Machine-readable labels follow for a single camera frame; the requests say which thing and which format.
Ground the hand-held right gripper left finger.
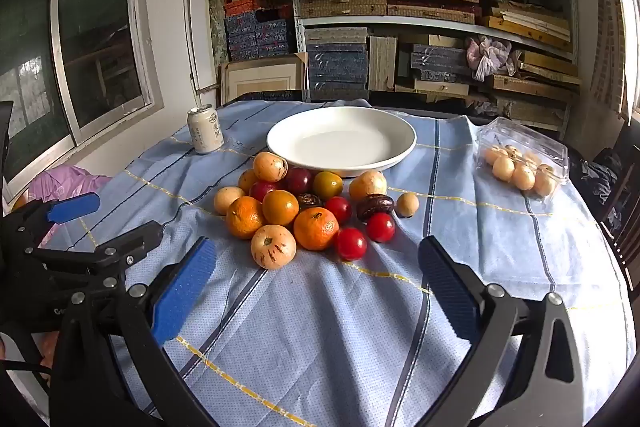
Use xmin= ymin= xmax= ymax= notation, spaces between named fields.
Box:
xmin=49 ymin=236 xmax=218 ymax=427

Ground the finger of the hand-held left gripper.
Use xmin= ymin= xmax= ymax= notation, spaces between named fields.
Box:
xmin=94 ymin=222 xmax=164 ymax=269
xmin=10 ymin=193 xmax=101 ymax=234

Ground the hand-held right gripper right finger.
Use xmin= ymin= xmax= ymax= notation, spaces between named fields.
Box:
xmin=418 ymin=235 xmax=586 ymax=427

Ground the orange tangerine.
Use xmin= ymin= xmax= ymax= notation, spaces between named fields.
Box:
xmin=293 ymin=207 xmax=340 ymax=252
xmin=225 ymin=196 xmax=266 ymax=240

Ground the longan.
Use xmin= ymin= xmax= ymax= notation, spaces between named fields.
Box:
xmin=395 ymin=192 xmax=420 ymax=218

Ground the small cream pepino melon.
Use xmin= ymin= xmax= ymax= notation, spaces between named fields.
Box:
xmin=213 ymin=186 xmax=246 ymax=216

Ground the small orange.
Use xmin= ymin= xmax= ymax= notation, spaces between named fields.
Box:
xmin=238 ymin=169 xmax=260 ymax=195

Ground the smooth orange fruit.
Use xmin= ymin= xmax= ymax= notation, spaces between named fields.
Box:
xmin=262 ymin=189 xmax=300 ymax=227

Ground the plain cream pepino melon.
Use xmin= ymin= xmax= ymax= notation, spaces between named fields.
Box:
xmin=348 ymin=170 xmax=388 ymax=202

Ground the white plate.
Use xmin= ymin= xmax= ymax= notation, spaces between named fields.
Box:
xmin=266 ymin=107 xmax=417 ymax=172

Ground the pink cloth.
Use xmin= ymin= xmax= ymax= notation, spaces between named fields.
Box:
xmin=27 ymin=164 xmax=113 ymax=248

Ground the blue checked tablecloth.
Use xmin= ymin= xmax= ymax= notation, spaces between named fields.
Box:
xmin=27 ymin=99 xmax=636 ymax=427

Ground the white drink can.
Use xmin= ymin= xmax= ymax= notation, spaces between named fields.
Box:
xmin=187 ymin=105 xmax=225 ymax=154

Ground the pile of longans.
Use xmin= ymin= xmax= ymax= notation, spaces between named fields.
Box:
xmin=484 ymin=145 xmax=558 ymax=198

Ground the dark red tomato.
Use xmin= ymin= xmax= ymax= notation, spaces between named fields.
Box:
xmin=285 ymin=167 xmax=315 ymax=195

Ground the yellow green tomato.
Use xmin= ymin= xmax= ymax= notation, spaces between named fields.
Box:
xmin=312 ymin=171 xmax=344 ymax=201

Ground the aluminium sliding window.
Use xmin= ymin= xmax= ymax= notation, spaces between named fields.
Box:
xmin=0 ymin=0 xmax=165 ymax=202

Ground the clear plastic box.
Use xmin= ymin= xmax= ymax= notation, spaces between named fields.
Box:
xmin=476 ymin=117 xmax=571 ymax=198

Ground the dark wooden chair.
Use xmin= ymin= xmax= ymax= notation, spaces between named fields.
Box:
xmin=597 ymin=147 xmax=640 ymax=293

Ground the dark clothing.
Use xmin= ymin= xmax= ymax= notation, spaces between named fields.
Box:
xmin=570 ymin=147 xmax=626 ymax=233

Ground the white board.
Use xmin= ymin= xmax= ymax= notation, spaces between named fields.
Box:
xmin=183 ymin=0 xmax=221 ymax=92

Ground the green marbled panel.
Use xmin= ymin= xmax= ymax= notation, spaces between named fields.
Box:
xmin=207 ymin=0 xmax=229 ymax=72

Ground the stack of blue patterned boxes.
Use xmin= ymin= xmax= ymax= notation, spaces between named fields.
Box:
xmin=223 ymin=0 xmax=297 ymax=62

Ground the pink plastic bag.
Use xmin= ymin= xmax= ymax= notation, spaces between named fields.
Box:
xmin=465 ymin=34 xmax=516 ymax=82

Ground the stack of grey blue boxes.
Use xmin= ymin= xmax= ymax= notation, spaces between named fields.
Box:
xmin=305 ymin=27 xmax=371 ymax=102

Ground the white metal shelf rack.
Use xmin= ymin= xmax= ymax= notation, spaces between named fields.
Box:
xmin=285 ymin=0 xmax=581 ymax=132

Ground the tan woven flat box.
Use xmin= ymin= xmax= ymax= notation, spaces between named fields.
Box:
xmin=299 ymin=0 xmax=389 ymax=20

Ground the woven bamboo blind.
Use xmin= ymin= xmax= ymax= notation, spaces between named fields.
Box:
xmin=587 ymin=0 xmax=632 ymax=122

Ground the bright window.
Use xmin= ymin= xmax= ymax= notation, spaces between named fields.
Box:
xmin=607 ymin=0 xmax=640 ymax=122

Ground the black cable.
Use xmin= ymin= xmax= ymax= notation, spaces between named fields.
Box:
xmin=0 ymin=357 xmax=52 ymax=380

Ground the wooden picture frame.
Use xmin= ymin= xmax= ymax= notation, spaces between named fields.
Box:
xmin=220 ymin=53 xmax=308 ymax=105

